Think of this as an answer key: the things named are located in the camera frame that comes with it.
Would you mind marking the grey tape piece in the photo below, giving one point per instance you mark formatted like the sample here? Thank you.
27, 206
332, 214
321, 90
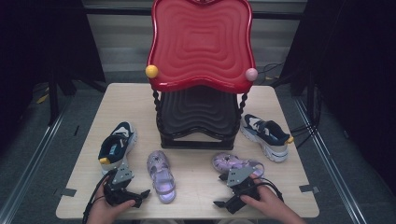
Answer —
309, 188
68, 192

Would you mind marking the dark curtain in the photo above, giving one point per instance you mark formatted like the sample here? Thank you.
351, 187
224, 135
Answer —
358, 62
31, 46

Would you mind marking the black metal stand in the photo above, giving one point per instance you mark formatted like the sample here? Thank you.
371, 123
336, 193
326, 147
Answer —
313, 102
53, 99

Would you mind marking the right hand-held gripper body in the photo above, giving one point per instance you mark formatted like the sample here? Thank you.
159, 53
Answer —
238, 175

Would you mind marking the metal floor rail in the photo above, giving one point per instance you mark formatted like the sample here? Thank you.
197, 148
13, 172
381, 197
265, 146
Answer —
330, 161
28, 161

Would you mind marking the purple jelly sandal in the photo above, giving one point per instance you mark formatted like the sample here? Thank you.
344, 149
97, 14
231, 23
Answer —
225, 161
162, 177

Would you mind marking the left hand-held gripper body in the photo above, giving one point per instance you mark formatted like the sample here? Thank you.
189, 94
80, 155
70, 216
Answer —
122, 175

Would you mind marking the navy and white sneaker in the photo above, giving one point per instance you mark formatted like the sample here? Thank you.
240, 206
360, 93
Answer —
116, 144
267, 133

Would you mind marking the black floor tape strip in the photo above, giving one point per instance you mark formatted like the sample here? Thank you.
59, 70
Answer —
76, 130

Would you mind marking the red and black shoe rack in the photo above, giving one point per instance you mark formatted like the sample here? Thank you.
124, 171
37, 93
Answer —
202, 46

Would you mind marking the person's right hand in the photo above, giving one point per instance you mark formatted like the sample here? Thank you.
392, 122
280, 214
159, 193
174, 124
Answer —
267, 202

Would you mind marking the yellow floor tape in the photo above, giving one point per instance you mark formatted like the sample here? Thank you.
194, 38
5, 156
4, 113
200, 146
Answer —
42, 99

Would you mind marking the person's left hand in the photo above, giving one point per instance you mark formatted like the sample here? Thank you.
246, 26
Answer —
106, 213

